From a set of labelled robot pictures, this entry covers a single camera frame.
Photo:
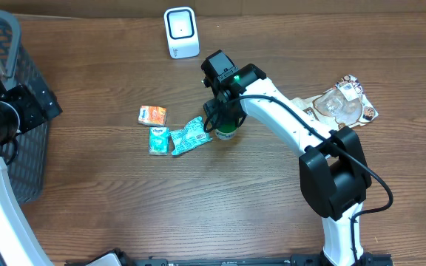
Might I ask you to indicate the orange snack packet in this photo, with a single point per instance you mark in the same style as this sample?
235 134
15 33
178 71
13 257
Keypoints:
152 115

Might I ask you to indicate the grey plastic shopping basket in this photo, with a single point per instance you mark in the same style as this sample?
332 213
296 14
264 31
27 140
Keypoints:
19 71

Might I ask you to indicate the teal tissue pack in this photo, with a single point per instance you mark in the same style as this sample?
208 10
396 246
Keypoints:
158 140

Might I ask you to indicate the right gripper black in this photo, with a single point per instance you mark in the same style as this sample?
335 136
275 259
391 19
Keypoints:
218 114

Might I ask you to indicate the brown white snack bag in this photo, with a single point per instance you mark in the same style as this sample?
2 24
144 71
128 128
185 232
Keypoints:
344 104

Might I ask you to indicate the white barcode scanner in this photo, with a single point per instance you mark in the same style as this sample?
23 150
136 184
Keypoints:
181 32

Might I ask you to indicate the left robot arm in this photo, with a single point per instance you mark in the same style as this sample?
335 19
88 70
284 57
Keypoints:
21 110

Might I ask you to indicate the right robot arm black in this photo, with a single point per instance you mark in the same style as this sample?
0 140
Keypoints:
333 178

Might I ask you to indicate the green lid jar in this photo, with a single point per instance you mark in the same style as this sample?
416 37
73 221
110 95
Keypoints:
226 131

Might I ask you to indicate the teal packet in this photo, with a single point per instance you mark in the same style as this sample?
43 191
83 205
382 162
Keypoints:
190 137

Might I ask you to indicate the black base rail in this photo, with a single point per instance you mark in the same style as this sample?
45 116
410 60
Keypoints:
367 259

